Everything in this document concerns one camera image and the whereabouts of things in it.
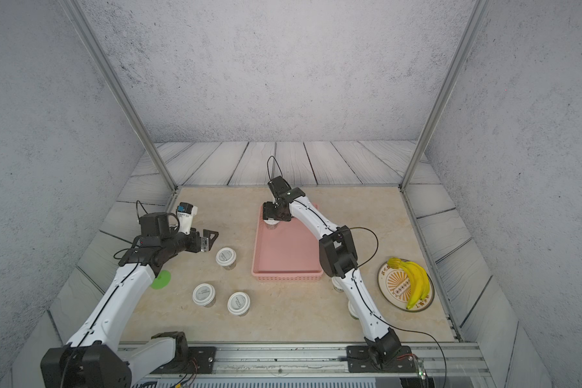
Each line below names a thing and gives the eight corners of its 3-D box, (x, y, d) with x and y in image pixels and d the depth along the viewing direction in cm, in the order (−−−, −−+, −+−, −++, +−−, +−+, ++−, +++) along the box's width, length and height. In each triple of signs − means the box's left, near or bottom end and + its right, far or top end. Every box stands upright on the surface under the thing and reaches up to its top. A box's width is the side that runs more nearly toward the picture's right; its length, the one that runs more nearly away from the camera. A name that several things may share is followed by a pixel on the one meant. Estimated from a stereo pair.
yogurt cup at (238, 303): (230, 319, 83) (225, 311, 77) (234, 299, 88) (229, 291, 82) (250, 319, 83) (247, 311, 77) (253, 299, 87) (249, 291, 82)
